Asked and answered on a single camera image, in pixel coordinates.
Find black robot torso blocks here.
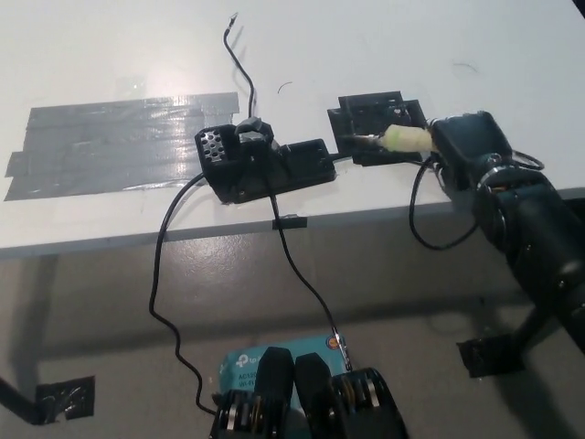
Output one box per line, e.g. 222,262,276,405
208,347,408,439

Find soldering iron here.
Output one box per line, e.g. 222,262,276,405
342,123,436,155

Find black soldering iron cable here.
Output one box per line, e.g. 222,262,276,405
328,148,548,252

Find black cable with clip end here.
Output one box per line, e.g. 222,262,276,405
267,182,354,371

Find black floor tape patch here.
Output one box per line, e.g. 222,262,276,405
35,375,96,422
456,336,526,379

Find grey duct tape patch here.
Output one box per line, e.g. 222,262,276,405
3,92,241,202

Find black base power cable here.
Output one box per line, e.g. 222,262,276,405
148,176,219,413

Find thin black wire bare tip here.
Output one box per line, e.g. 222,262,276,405
222,15,256,119

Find black soldering iron base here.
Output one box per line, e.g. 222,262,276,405
195,116,337,205

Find black taped square plate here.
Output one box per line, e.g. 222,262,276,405
326,91,430,168

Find small black tape strip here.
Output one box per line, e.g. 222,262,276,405
271,214,307,230

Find teal router box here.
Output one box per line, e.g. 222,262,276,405
218,336,348,412

